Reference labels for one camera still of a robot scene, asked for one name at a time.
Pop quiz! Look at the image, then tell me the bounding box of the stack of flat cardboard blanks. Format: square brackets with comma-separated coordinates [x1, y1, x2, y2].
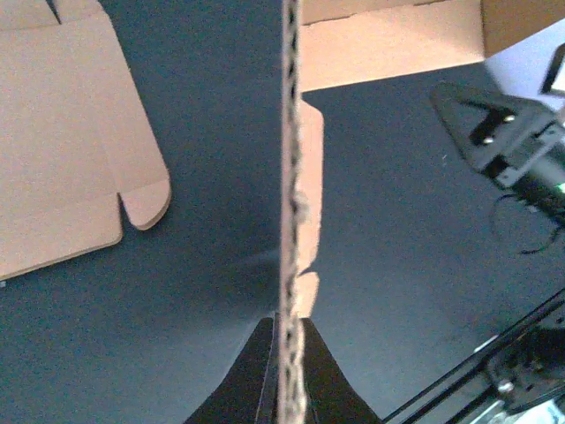
[1, 1, 171, 279]

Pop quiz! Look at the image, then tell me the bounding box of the cardboard box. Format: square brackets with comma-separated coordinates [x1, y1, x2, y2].
[274, 1, 564, 423]

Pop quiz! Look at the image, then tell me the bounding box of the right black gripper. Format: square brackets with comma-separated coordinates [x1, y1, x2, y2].
[431, 82, 564, 221]

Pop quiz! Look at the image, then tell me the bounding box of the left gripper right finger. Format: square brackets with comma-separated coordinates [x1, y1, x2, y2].
[301, 318, 380, 424]

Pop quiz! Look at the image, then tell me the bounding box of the black aluminium rail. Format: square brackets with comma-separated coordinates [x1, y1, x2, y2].
[384, 290, 564, 423]

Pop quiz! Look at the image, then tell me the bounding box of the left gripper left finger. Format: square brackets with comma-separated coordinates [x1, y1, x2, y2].
[186, 315, 279, 424]

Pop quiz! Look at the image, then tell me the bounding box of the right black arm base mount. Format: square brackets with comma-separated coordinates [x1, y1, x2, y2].
[486, 314, 564, 415]

